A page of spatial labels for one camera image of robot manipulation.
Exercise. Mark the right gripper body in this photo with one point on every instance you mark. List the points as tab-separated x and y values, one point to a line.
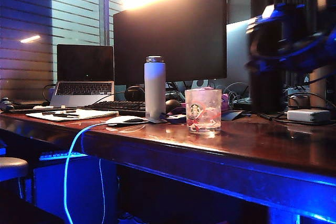
312	58

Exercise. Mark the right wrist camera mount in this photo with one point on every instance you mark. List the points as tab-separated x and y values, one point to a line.
292	24

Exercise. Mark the black pen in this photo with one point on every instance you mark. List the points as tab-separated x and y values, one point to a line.
59	112
67	116

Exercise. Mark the small steel cup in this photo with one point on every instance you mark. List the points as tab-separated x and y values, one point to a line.
299	102

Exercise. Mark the tan steel thermos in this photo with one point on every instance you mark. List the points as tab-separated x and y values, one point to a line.
320	87

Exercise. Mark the white thermos bottle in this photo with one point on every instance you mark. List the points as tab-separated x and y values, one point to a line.
155	90

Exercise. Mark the Starbucks glass cup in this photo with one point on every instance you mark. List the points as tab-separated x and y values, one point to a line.
203	111

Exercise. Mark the large black monitor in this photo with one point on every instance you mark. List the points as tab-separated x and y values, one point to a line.
170	37

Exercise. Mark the black thermos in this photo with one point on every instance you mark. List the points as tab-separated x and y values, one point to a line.
266	93

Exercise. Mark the white notepad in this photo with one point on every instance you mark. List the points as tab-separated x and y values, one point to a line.
86	115

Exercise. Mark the round stool seat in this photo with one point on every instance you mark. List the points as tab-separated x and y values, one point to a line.
13	167

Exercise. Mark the black computer mouse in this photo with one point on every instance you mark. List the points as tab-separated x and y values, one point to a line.
172	104

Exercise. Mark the black headphones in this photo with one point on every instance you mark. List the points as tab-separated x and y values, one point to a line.
134	93

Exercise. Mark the dark handheld device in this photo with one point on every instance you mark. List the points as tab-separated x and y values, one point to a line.
6	104

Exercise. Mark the purple packet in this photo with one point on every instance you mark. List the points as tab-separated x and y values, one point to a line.
225	102

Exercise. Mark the white computer mouse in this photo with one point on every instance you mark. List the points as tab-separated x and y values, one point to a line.
123	119

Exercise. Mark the keyboard on pull-out tray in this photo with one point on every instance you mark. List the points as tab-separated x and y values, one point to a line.
60	154

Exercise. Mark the power strip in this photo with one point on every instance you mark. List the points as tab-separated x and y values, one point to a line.
242	102

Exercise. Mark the white cabinet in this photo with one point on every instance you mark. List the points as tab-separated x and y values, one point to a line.
78	190

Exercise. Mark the silver monitor stand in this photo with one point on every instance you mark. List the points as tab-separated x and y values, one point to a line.
199	84

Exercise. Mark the open silver laptop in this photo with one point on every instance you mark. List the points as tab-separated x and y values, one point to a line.
85	77

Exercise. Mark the black keyboard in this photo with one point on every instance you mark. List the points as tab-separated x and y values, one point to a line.
118	106

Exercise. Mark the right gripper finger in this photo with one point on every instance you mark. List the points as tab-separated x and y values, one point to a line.
265	68

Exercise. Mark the dark flat card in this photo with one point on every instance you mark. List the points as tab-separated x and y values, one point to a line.
231	115

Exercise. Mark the small dark marker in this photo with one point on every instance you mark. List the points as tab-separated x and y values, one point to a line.
246	115

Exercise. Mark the silver display back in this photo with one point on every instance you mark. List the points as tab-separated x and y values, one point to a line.
237	51

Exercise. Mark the window frame post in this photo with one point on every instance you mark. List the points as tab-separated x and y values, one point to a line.
104	9

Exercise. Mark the white power adapter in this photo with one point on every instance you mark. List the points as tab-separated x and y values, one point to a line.
308	116

